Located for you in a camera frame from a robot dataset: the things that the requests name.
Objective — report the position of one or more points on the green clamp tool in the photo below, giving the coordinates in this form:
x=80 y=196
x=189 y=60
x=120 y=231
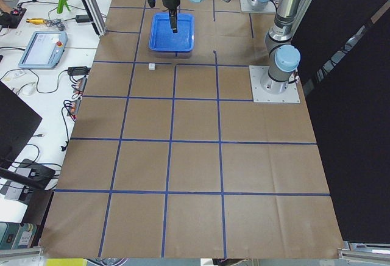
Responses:
x=62 y=4

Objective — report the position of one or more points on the blue teach pendant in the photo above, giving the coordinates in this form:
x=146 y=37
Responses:
x=44 y=50

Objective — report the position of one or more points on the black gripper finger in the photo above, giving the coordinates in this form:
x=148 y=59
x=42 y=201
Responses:
x=173 y=19

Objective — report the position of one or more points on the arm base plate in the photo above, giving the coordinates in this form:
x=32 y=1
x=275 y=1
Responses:
x=265 y=90
x=247 y=8

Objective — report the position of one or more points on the black monitor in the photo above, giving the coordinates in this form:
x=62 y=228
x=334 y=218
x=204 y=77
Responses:
x=19 y=122

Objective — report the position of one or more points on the blue plastic tray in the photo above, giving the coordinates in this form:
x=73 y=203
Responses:
x=163 y=39

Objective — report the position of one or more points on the black power adapter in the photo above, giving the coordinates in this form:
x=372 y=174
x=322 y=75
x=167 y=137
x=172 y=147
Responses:
x=82 y=19

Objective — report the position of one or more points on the brown paper table cover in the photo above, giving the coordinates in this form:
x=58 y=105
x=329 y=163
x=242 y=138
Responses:
x=180 y=162

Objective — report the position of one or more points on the aluminium frame post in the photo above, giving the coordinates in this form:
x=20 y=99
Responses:
x=95 y=16

